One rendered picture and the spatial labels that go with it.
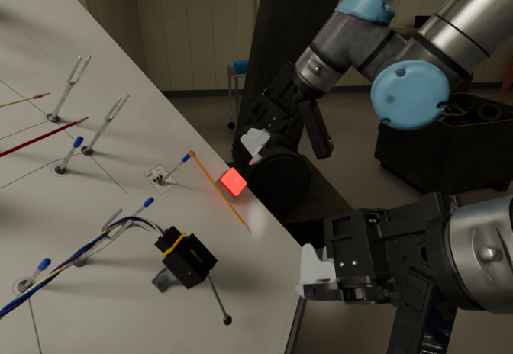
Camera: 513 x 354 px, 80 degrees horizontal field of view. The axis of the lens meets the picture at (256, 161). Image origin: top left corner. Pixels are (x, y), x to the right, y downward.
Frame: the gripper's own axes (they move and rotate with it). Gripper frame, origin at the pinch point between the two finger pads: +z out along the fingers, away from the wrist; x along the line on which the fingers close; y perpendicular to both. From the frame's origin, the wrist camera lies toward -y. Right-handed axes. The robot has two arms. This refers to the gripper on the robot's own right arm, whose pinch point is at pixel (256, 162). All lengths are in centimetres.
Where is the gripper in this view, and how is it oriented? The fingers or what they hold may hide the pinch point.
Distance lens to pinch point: 63.5
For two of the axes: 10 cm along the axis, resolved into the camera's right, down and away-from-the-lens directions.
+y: -7.7, -6.4, -0.1
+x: -3.4, 4.2, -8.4
